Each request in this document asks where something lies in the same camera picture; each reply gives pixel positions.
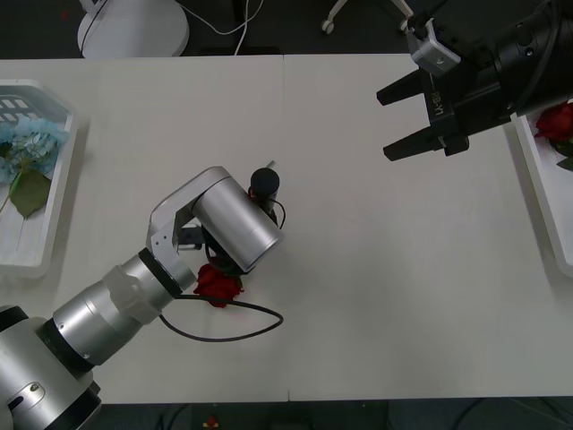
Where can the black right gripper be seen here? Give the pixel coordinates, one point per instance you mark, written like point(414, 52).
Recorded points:
point(470, 103)

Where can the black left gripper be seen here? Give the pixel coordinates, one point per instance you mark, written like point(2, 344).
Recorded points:
point(224, 263)

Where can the red rose green stem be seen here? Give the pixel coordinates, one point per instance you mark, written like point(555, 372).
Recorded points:
point(215, 286)
point(555, 121)

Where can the silver and black left arm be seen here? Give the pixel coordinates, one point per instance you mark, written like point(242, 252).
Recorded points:
point(237, 219)

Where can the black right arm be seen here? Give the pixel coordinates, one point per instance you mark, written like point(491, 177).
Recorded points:
point(515, 85)

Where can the white chair base with casters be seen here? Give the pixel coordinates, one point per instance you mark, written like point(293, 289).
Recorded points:
point(327, 24)

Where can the shallow white box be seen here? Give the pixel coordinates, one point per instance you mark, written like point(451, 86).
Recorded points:
point(544, 188)
point(27, 242)

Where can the red and yellow button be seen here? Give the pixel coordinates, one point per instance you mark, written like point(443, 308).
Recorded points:
point(210, 422)

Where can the white round stand base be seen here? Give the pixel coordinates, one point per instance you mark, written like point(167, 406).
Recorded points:
point(147, 31)

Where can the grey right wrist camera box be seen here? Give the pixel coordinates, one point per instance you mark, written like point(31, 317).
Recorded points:
point(436, 54)

